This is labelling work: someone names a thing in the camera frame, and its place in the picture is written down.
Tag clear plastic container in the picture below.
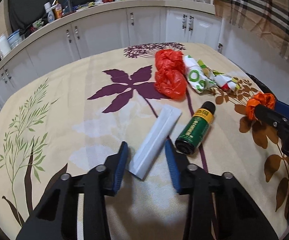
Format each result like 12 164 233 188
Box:
7 29 25 49

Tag white blue detergent bottle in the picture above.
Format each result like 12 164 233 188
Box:
44 2 55 23

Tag plaid beige scarf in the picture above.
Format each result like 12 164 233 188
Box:
214 0 289 63

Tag floral beige tablecloth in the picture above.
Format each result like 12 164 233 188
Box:
0 43 289 239

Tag orange plastic bag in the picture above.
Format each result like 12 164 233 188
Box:
245 92 276 121

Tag orange dish soap bottle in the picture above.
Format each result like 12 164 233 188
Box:
54 1 63 19

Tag chrome kitchen faucet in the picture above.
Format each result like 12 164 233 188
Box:
52 0 73 16

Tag white electric kettle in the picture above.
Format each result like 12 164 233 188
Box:
0 34 11 59

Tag white kitchen cabinets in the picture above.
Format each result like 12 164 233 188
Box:
0 0 224 109

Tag red plastic bag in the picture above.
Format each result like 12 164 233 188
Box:
154 49 187 100

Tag colourful wrapper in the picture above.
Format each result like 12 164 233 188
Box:
210 70 241 92

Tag white paper packet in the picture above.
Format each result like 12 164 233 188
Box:
128 105 182 179

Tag green yellow spray bottle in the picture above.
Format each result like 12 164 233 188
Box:
175 101 216 155

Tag white green snack wrapper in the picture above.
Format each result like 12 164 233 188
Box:
183 55 217 94

